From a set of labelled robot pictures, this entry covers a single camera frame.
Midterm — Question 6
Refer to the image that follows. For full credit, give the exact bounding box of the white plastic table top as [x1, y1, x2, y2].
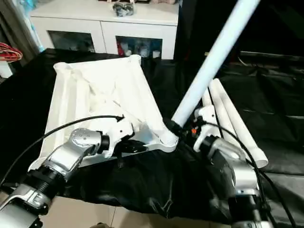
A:
[28, 55, 180, 171]

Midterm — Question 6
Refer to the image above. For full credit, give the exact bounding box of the grey crumpled bundle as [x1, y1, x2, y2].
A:
[113, 1, 135, 18]

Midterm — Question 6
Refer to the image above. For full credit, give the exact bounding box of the black plastic mat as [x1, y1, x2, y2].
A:
[0, 47, 304, 226]

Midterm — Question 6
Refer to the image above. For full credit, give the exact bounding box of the white cabinet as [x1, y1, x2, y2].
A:
[29, 0, 180, 60]

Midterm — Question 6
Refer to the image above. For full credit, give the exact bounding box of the white plastic table leg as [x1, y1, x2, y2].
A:
[201, 88, 215, 125]
[164, 0, 262, 139]
[208, 79, 253, 160]
[214, 78, 269, 169]

